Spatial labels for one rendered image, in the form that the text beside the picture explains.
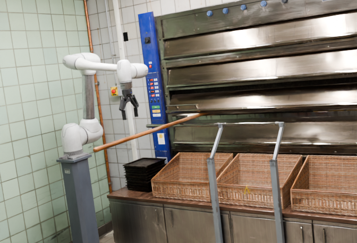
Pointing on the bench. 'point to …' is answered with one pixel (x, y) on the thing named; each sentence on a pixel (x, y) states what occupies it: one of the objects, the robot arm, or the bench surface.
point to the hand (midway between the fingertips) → (130, 116)
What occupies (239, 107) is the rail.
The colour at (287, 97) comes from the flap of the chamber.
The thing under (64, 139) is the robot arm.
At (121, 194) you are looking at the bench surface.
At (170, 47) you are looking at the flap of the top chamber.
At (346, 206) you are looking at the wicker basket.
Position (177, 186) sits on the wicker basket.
